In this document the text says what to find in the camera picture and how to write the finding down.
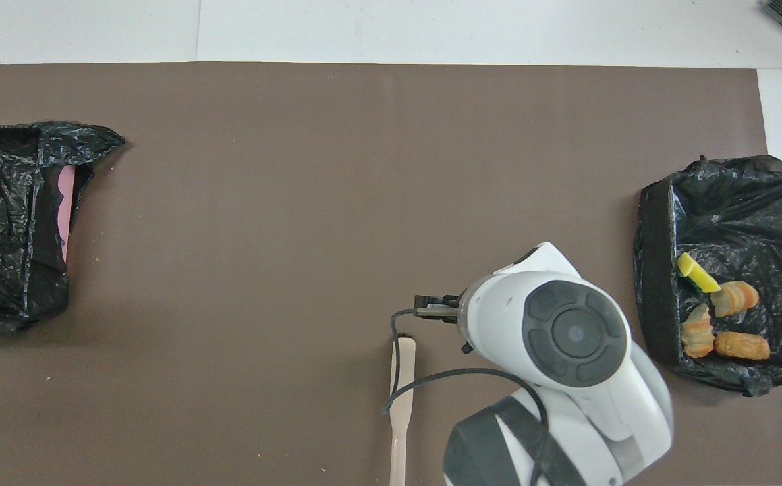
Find green and yellow sponge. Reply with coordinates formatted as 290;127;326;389
677;252;722;294

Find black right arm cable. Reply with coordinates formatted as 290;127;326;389
382;308;570;486

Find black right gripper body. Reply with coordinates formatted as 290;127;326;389
441;292;467;325

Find pink plastic bin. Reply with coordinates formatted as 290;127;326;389
57;165;76;264

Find brown oval bread roll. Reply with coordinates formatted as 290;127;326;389
713;331;771;361

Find orange striped croissant piece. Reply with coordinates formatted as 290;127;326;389
710;281;760;318

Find brown table mat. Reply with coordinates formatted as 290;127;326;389
0;62;782;486

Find black bag lined bin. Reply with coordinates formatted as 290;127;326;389
634;155;782;397

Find crumpled black trash bag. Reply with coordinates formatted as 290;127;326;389
0;121;127;331

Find beige brush black bristles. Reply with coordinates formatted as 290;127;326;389
389;337;417;486

